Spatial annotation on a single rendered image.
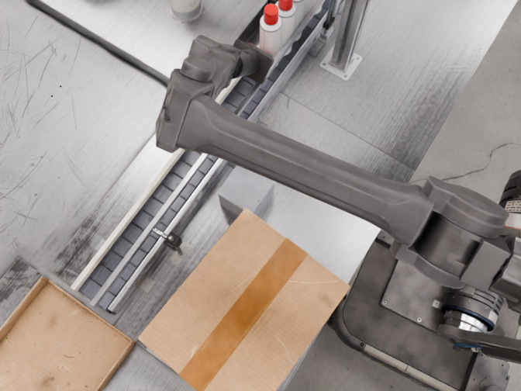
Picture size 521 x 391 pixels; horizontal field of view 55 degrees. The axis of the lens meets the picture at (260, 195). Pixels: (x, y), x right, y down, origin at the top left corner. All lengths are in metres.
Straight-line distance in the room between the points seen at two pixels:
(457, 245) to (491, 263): 0.04
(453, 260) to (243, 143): 0.28
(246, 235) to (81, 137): 0.62
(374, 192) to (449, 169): 1.74
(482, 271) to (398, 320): 1.25
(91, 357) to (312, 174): 0.80
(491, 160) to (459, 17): 0.95
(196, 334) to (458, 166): 1.67
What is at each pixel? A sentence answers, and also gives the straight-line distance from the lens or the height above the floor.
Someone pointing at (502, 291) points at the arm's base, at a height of 1.46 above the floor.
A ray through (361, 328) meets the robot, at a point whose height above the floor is 0.24.
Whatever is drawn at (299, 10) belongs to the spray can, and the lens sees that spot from 1.30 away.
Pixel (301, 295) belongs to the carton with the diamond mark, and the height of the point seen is 1.12.
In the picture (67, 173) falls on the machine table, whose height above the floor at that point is 0.83.
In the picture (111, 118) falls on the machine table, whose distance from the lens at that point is 1.39.
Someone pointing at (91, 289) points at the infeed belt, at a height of 0.88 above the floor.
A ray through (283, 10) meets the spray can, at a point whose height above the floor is 1.05.
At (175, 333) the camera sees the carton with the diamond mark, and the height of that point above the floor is 1.12.
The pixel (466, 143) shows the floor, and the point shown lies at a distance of 2.40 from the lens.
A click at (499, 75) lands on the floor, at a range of 2.63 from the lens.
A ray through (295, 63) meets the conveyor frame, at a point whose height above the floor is 0.87.
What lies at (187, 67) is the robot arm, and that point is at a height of 1.46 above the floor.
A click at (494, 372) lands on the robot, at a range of 1.90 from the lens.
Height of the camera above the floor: 2.02
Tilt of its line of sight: 71 degrees down
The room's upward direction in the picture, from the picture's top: 1 degrees clockwise
